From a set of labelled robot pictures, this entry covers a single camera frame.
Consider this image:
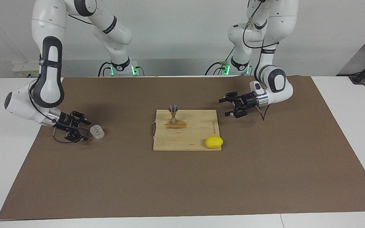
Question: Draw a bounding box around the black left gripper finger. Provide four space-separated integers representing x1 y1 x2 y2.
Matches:
219 92 242 103
225 106 249 119

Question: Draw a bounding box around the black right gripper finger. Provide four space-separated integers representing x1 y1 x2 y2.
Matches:
65 128 88 142
71 111 92 125

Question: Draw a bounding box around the small clear glass cup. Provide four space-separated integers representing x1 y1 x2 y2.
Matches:
90 125 105 140

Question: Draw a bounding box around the metal jigger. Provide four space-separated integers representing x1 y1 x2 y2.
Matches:
169 105 179 126

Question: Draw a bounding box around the yellow lemon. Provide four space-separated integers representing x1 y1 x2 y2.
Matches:
205 136 224 149

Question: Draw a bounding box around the wooden cutting board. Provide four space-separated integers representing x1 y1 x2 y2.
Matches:
151 110 222 151

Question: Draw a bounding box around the brown table mat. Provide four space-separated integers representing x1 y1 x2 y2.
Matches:
0 76 365 220

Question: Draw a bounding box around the white power strip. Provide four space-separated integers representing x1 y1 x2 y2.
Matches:
12 62 40 77

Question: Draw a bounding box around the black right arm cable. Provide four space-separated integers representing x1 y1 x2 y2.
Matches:
28 14 91 144

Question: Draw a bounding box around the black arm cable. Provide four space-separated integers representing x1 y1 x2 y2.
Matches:
243 0 279 121
28 14 91 144

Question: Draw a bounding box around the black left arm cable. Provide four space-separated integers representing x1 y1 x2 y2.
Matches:
243 0 279 121

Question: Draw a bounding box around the black base cable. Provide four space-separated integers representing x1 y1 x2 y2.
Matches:
99 61 113 76
205 47 235 75

